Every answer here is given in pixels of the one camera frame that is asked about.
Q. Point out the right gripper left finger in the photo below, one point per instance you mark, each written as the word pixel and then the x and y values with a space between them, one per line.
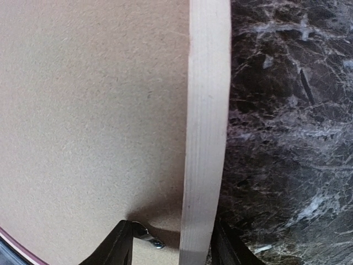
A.
pixel 115 249

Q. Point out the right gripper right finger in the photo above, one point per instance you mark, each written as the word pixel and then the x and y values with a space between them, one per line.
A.
pixel 229 249

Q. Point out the metal frame turn clip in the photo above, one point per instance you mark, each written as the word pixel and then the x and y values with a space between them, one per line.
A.
pixel 140 232

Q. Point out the brown cardboard backing board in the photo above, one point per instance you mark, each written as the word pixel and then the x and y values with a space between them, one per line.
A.
pixel 93 119

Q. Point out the pink wooden picture frame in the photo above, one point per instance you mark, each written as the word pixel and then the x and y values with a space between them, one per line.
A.
pixel 209 76

